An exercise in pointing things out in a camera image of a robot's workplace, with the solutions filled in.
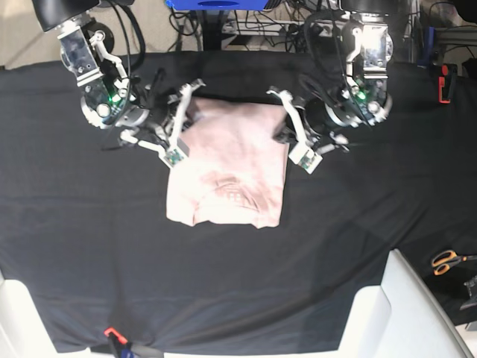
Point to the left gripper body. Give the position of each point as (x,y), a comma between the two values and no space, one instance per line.
(311,146)

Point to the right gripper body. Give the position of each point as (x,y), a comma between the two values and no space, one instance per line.
(160,131)

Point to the pale pink T-shirt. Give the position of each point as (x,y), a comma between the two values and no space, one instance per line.
(235,171)

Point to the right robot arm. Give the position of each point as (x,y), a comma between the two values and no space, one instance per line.
(111,96)

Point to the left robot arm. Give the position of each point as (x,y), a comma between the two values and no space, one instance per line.
(359,96)

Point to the black table stand pole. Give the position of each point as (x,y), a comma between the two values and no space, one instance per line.
(211,22)

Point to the blue plastic bin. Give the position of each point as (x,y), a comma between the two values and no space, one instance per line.
(217,4)

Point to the white power strip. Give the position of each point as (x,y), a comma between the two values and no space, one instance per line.
(261,27)

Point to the red black clamp right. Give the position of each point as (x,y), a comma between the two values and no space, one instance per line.
(447,82)

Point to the orange handled scissors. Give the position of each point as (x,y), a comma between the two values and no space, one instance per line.
(448,259)

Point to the white table frame right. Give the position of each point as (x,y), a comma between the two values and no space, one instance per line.
(400,317)

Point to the white table frame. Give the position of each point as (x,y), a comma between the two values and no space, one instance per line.
(23,333)
(400,317)

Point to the white table frame left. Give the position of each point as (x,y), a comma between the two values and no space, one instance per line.
(23,333)

